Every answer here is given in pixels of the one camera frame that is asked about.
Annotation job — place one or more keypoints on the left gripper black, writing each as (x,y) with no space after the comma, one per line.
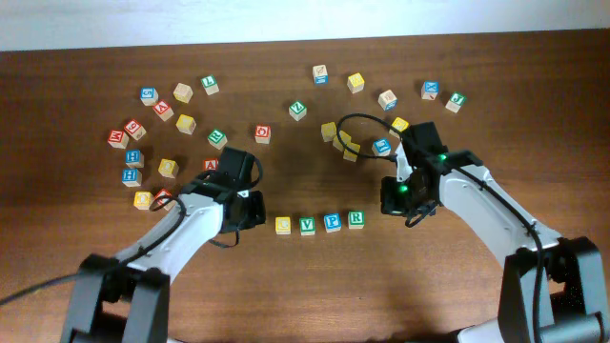
(253,210)

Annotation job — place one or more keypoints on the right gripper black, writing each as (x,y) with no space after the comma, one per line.
(394,199)

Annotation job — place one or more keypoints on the yellow block letter C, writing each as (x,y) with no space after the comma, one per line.
(283,225)

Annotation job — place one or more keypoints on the green block letter V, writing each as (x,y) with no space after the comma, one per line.
(307,226)

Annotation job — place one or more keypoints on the green block letter r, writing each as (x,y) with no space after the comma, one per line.
(356,220)
(217,139)

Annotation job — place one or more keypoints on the blue block letter P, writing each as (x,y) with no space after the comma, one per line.
(332,222)

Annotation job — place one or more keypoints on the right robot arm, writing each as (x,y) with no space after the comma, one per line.
(553,288)

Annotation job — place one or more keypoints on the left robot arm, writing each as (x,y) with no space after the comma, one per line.
(126,298)

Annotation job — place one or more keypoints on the red block letter A lower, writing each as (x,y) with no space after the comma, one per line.
(210,164)

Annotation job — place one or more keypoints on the red block letter a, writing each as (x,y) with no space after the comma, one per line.
(210,164)
(163,110)

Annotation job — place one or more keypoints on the blue block letter E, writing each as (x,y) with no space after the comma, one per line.
(382,147)

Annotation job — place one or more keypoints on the yellow block cluster lower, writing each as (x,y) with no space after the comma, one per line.
(351,152)

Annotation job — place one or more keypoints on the yellow block cluster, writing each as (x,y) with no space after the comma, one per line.
(341,139)
(351,152)
(328,131)

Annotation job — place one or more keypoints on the red block letter I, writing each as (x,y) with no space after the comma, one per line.
(164,200)

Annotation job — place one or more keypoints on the red block letter O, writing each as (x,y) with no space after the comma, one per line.
(262,134)

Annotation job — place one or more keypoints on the yellow block letter T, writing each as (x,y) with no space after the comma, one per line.
(168,168)

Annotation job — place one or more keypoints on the yellow block cluster middle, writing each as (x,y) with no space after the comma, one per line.
(341,139)

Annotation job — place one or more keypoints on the wood block blue D side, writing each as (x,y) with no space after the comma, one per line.
(387,100)

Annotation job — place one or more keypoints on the green block letter J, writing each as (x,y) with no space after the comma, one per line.
(455,102)

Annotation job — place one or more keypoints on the yellow block letter D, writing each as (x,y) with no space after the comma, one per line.
(143,200)

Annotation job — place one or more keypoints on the blue block letter X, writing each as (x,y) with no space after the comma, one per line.
(429,90)

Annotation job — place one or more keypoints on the yellow block upper left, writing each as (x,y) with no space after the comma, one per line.
(186,124)

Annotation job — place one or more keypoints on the yellow block cluster left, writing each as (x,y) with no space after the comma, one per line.
(328,131)

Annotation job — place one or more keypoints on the green block letter Z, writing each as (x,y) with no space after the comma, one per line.
(297,110)

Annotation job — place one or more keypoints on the blue block letter H lower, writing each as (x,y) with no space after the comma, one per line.
(131,177)

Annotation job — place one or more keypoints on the blue block letter h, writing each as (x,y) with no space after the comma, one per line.
(131,177)
(134,159)

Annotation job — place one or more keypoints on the blue block letter H upper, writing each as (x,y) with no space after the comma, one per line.
(134,159)

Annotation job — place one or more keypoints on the yellow block top right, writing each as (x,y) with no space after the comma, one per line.
(355,82)

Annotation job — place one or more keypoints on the red block letter A upper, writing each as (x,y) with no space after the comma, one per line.
(163,110)

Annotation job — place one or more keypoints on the plain wood yellow-side block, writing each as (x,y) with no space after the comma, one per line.
(183,93)

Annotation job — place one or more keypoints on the green block letter L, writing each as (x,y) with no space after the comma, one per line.
(210,84)

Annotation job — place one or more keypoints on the red block digit 6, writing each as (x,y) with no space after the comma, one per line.
(134,129)

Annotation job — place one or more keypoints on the red block letter M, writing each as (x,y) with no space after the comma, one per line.
(118,139)

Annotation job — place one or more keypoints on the blue block digit 5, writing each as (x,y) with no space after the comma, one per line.
(149,96)

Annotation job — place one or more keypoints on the wood block blue side top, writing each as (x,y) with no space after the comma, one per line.
(320,74)

